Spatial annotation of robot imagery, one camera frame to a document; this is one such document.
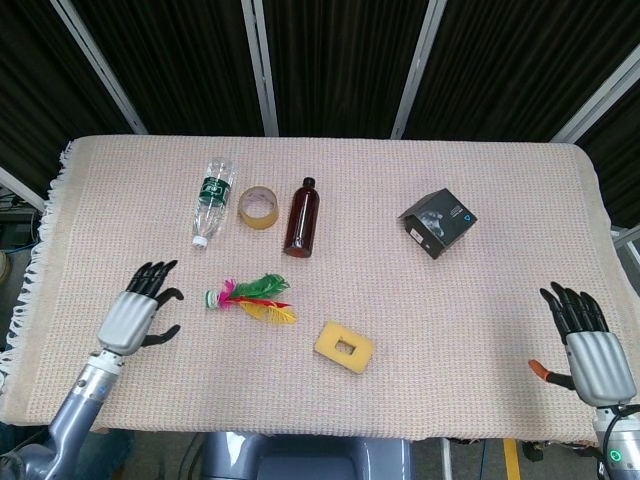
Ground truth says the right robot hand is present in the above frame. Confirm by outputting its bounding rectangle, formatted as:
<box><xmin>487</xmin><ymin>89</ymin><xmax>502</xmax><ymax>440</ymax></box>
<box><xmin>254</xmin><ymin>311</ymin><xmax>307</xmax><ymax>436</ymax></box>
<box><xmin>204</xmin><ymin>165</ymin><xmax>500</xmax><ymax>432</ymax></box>
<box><xmin>528</xmin><ymin>281</ymin><xmax>639</xmax><ymax>406</ymax></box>

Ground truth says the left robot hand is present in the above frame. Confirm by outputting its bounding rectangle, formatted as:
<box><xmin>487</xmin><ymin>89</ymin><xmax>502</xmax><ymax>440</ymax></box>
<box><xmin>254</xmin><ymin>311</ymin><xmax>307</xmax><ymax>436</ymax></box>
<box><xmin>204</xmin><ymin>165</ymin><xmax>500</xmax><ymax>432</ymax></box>
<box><xmin>95</xmin><ymin>259</ymin><xmax>185</xmax><ymax>357</ymax></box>

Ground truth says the colourful feather shuttlecock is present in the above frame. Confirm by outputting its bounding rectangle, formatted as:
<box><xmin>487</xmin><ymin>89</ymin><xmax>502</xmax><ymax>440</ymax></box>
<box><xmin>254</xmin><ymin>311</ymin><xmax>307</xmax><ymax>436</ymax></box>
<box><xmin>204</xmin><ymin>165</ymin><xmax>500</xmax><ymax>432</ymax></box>
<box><xmin>204</xmin><ymin>272</ymin><xmax>298</xmax><ymax>326</ymax></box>

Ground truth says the clear plastic water bottle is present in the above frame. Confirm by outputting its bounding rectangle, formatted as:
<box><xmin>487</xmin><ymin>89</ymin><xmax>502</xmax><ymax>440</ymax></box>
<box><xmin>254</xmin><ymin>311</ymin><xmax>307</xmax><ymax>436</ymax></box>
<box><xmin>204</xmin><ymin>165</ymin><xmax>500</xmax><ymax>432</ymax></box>
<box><xmin>190</xmin><ymin>156</ymin><xmax>239</xmax><ymax>250</ymax></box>

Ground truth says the brown packing tape roll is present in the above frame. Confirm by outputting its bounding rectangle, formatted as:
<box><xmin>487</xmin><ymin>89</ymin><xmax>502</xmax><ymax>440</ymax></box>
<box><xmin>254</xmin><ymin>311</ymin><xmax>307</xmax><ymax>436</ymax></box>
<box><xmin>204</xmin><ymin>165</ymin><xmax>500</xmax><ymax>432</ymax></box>
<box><xmin>236</xmin><ymin>185</ymin><xmax>280</xmax><ymax>231</ymax></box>

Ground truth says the beige woven tablecloth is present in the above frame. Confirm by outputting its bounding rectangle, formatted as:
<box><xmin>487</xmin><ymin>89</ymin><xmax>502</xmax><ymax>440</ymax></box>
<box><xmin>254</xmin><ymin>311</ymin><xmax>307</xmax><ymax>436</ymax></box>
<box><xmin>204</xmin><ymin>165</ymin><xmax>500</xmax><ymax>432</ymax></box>
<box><xmin>0</xmin><ymin>133</ymin><xmax>612</xmax><ymax>448</ymax></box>

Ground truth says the amber brown plastic bottle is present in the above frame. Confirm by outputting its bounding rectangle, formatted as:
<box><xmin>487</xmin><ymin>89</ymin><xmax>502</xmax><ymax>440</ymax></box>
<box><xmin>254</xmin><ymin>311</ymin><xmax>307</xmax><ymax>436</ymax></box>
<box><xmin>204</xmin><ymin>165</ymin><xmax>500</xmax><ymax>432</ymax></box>
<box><xmin>282</xmin><ymin>176</ymin><xmax>324</xmax><ymax>259</ymax></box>

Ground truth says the black cardboard box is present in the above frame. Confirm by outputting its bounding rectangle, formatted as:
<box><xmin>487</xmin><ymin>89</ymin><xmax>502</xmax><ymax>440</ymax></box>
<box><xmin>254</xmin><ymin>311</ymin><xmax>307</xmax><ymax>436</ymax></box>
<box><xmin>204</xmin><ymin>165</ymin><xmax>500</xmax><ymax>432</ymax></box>
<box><xmin>397</xmin><ymin>187</ymin><xmax>477</xmax><ymax>261</ymax></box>

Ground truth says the yellow sponge with hole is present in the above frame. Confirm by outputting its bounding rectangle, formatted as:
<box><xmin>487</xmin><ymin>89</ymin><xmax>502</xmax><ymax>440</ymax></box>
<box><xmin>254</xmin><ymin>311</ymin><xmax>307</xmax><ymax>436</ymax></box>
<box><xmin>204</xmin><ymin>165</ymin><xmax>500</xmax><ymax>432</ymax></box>
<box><xmin>313</xmin><ymin>320</ymin><xmax>376</xmax><ymax>375</ymax></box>

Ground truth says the grey metal partition post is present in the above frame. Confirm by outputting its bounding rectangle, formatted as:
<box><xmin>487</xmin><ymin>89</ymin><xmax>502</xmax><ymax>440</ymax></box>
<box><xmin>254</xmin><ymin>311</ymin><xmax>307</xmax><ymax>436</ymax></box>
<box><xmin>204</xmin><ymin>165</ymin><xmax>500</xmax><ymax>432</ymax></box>
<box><xmin>48</xmin><ymin>0</ymin><xmax>149</xmax><ymax>136</ymax></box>
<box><xmin>240</xmin><ymin>0</ymin><xmax>281</xmax><ymax>137</ymax></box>
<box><xmin>0</xmin><ymin>165</ymin><xmax>48</xmax><ymax>212</ymax></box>
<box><xmin>550</xmin><ymin>55</ymin><xmax>640</xmax><ymax>144</ymax></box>
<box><xmin>389</xmin><ymin>0</ymin><xmax>449</xmax><ymax>140</ymax></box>

